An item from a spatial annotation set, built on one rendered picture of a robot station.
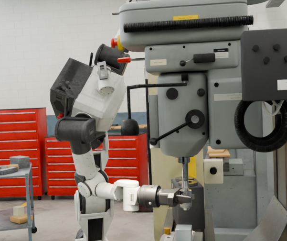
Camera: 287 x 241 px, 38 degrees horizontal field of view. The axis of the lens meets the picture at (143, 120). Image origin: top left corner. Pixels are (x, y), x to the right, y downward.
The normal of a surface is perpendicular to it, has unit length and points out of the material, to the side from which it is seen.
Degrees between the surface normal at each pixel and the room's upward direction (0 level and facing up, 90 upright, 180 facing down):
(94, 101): 58
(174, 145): 118
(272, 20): 90
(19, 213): 90
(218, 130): 90
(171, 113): 90
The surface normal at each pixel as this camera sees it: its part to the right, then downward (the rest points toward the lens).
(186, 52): -0.13, 0.06
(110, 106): 0.80, -0.08
